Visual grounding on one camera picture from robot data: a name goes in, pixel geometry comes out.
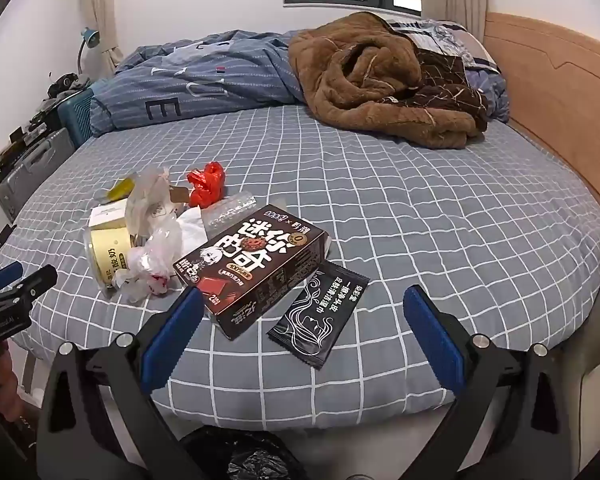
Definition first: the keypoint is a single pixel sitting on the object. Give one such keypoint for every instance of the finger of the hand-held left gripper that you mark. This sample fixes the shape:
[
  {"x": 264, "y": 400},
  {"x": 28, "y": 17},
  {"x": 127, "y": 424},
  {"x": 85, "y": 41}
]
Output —
[
  {"x": 40, "y": 280},
  {"x": 7, "y": 272}
]

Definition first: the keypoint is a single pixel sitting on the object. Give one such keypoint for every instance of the clear plastic cup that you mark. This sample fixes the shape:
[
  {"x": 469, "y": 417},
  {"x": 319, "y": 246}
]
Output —
[{"x": 230, "y": 210}]

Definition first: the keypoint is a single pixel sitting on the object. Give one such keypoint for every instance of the pale blue cloth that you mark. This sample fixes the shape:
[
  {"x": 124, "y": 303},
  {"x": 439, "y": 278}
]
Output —
[{"x": 491, "y": 90}]

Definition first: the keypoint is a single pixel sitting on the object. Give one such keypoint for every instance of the white tissue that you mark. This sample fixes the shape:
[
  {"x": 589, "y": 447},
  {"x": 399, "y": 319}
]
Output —
[{"x": 190, "y": 230}]

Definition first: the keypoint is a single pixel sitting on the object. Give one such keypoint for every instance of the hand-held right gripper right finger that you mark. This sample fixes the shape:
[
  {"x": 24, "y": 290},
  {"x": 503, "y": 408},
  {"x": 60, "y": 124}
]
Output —
[{"x": 432, "y": 340}]

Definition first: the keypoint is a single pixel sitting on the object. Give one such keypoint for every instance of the grey suitcase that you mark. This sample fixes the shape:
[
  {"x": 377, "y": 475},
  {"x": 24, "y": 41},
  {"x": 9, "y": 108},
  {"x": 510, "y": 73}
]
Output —
[{"x": 35, "y": 170}]

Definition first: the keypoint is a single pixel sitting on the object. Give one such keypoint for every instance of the teal desk lamp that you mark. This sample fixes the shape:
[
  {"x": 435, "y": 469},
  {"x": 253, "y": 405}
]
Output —
[{"x": 91, "y": 36}]

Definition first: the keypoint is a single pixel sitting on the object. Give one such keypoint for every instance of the patterned pillow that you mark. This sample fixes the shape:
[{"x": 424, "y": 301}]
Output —
[{"x": 445, "y": 35}]

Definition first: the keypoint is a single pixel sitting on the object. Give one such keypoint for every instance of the blue striped duvet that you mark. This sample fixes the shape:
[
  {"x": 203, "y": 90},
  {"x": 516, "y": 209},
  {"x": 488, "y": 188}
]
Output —
[{"x": 205, "y": 75}]

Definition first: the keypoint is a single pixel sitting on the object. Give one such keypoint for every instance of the trash bin with black liner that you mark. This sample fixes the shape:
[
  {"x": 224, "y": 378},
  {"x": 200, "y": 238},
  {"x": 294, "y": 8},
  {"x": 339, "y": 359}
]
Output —
[{"x": 250, "y": 455}]

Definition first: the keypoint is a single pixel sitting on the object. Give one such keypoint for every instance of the black wipe sachet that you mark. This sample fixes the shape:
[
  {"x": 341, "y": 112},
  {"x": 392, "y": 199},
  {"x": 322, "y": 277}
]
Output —
[{"x": 315, "y": 315}]

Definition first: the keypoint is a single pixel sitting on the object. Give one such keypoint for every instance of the dark brown carton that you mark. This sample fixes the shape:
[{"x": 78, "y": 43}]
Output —
[{"x": 250, "y": 265}]

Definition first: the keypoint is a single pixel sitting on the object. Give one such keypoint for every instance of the clear bag with red mark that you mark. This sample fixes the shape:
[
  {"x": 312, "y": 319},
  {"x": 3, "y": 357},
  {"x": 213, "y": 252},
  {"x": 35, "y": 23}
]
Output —
[{"x": 152, "y": 260}]

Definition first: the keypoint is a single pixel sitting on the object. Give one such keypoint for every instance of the red plastic bag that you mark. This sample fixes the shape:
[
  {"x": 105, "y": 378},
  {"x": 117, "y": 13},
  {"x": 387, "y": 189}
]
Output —
[{"x": 207, "y": 185}]

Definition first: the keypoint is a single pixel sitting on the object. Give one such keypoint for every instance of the translucent white bag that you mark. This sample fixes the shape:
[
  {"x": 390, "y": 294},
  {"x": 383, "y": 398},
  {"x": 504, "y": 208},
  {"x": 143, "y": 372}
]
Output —
[{"x": 150, "y": 200}]

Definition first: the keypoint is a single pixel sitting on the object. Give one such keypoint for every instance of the brown fleece blanket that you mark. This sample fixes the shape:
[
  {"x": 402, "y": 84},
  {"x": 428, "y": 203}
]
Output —
[{"x": 355, "y": 85}]

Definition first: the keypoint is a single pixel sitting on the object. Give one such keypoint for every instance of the yellow green wrapper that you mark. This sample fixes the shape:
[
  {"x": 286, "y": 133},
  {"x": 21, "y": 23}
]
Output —
[{"x": 120, "y": 190}]

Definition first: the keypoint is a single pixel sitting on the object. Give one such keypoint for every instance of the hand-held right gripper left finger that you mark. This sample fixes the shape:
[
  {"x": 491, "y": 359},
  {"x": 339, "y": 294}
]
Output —
[{"x": 172, "y": 340}]

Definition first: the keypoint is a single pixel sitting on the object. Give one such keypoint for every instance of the wooden headboard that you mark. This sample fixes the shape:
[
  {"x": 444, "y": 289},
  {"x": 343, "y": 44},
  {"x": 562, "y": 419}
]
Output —
[{"x": 555, "y": 110}]

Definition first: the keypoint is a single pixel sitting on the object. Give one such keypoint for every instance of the white small box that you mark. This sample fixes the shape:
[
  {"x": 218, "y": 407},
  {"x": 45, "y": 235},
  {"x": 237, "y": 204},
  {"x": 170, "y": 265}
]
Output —
[{"x": 105, "y": 215}]

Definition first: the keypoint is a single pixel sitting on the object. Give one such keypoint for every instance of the dark clutter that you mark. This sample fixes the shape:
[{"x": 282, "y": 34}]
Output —
[{"x": 60, "y": 85}]

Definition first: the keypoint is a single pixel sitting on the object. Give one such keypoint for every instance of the grey checked bed sheet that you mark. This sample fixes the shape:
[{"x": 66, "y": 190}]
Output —
[{"x": 380, "y": 210}]

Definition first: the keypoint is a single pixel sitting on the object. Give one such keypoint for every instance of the teal box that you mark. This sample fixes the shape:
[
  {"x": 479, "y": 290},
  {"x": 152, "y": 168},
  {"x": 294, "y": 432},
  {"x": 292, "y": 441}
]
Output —
[{"x": 77, "y": 115}]

